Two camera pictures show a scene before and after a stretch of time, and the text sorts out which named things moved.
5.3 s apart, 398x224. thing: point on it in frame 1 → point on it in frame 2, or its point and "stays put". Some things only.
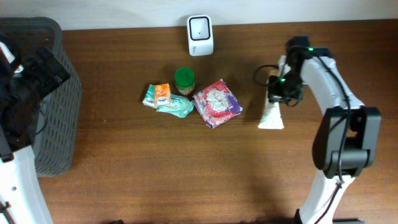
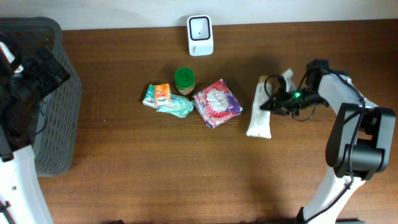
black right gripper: x=277 y=96 → x=279 y=102
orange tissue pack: x=162 y=94 stays put
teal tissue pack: x=149 y=99 stays put
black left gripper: x=51 y=79 stays put
